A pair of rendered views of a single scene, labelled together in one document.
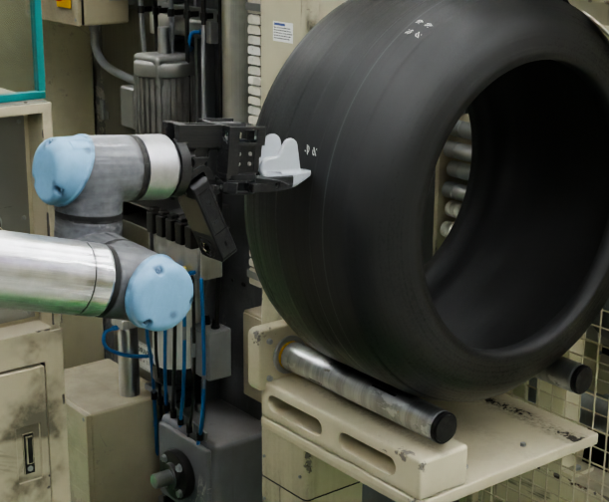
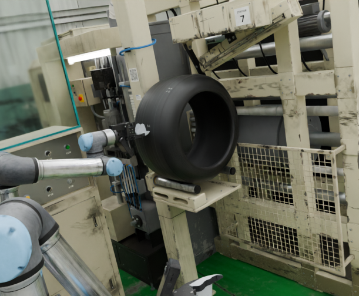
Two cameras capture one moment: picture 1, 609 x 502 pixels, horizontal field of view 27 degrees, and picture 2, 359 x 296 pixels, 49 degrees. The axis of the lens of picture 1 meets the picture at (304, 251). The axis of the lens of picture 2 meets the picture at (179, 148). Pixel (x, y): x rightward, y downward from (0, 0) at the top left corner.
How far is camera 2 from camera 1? 0.37 m
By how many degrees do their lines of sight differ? 2
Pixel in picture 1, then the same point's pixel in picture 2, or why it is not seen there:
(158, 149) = (108, 133)
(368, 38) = (157, 94)
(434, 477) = (197, 202)
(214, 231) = (127, 150)
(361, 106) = (158, 112)
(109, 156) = (96, 137)
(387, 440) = (184, 195)
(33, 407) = (93, 208)
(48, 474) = (101, 225)
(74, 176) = (89, 143)
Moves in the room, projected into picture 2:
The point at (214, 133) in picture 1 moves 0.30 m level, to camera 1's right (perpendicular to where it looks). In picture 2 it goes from (122, 126) to (185, 114)
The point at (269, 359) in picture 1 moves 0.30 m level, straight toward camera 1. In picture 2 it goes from (151, 182) to (153, 201)
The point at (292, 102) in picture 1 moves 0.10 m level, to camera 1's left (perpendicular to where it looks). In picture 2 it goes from (141, 114) to (122, 118)
